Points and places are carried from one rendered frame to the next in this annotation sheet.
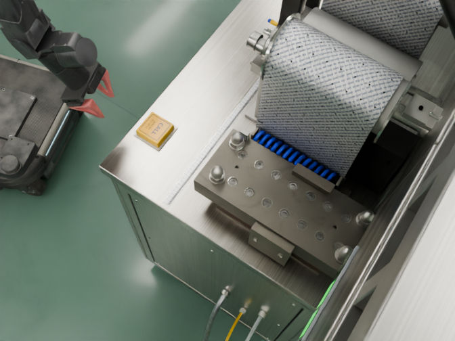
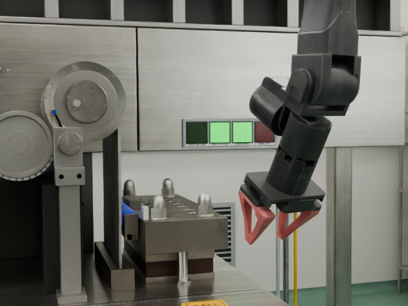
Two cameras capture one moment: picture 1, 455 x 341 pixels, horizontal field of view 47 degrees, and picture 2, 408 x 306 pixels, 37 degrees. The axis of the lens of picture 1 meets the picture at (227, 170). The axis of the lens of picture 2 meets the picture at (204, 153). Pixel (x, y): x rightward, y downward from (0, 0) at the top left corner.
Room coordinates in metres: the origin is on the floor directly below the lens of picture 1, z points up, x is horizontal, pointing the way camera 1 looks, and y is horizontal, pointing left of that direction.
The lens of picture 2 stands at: (1.33, 0.84, 1.21)
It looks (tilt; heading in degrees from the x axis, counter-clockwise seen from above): 3 degrees down; 223
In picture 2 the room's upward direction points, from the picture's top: straight up
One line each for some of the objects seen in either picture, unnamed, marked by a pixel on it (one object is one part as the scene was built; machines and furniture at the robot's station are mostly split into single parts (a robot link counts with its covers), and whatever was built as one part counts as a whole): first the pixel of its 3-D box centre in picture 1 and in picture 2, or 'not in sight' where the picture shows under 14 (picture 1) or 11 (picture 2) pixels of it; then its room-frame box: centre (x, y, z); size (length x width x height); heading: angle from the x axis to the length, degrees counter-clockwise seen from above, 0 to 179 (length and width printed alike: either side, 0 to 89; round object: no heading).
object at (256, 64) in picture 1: (263, 82); (70, 214); (0.72, -0.07, 1.05); 0.06 x 0.05 x 0.31; 60
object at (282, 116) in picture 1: (305, 132); (111, 171); (0.56, -0.16, 1.11); 0.23 x 0.01 x 0.18; 60
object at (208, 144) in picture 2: (319, 310); (231, 132); (0.17, -0.17, 1.18); 0.25 x 0.01 x 0.07; 150
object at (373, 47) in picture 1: (354, 59); (19, 142); (0.71, -0.26, 1.17); 0.26 x 0.12 x 0.12; 60
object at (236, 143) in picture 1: (237, 139); (157, 206); (0.56, -0.02, 1.05); 0.04 x 0.04 x 0.04
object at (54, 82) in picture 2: (280, 47); (85, 102); (0.67, -0.09, 1.25); 0.15 x 0.01 x 0.15; 150
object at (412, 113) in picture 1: (422, 111); not in sight; (0.52, -0.35, 1.28); 0.06 x 0.05 x 0.02; 60
